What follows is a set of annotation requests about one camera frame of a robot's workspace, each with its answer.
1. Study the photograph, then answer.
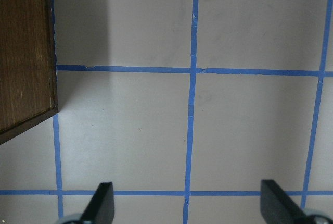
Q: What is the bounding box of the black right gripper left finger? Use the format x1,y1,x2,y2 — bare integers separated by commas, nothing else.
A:
79,182,115,224

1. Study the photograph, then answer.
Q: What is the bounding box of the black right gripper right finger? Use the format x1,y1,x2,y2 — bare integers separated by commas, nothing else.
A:
260,179,307,224

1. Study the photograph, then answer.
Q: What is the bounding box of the dark brown wooden cabinet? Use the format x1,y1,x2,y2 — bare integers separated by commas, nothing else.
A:
1,0,58,143

